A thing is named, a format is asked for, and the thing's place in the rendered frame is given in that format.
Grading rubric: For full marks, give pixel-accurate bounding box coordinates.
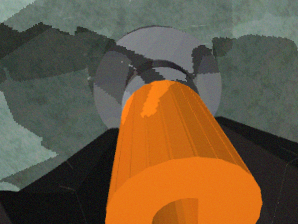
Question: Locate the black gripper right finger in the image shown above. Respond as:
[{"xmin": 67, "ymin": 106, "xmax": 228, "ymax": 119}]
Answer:
[{"xmin": 214, "ymin": 116, "xmax": 298, "ymax": 224}]

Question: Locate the orange knob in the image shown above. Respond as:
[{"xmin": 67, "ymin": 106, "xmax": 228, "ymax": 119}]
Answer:
[{"xmin": 105, "ymin": 80, "xmax": 263, "ymax": 224}]

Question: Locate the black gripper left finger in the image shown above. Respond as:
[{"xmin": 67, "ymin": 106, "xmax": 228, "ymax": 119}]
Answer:
[{"xmin": 0, "ymin": 127, "xmax": 118, "ymax": 224}]

